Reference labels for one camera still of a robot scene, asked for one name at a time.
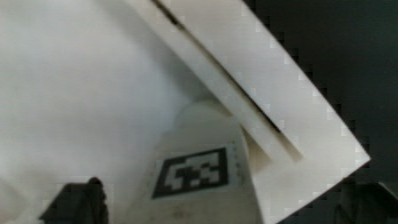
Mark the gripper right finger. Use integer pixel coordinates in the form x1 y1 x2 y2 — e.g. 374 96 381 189
278 182 398 224

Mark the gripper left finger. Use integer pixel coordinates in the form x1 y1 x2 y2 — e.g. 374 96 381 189
40 177 109 224

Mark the white leg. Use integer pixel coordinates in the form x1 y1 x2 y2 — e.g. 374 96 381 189
123 100 264 224

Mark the white square tabletop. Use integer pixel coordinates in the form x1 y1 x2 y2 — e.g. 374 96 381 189
0 0 210 224

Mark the white obstacle fence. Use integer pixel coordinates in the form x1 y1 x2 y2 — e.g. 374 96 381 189
157 0 370 224

